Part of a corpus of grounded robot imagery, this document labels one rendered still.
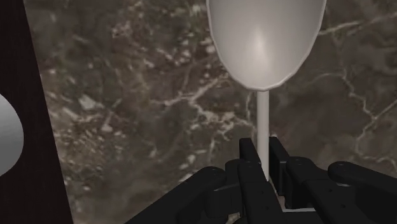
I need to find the white wine glass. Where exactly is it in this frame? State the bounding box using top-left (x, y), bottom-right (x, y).
top-left (205, 0), bottom-right (328, 182)

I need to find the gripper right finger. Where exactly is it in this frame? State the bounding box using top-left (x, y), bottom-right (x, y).
top-left (268, 136), bottom-right (397, 224)

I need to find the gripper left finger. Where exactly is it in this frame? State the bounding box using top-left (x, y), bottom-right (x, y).
top-left (123, 137), bottom-right (287, 224)

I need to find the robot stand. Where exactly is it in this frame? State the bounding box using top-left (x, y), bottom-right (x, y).
top-left (0, 0), bottom-right (74, 224)

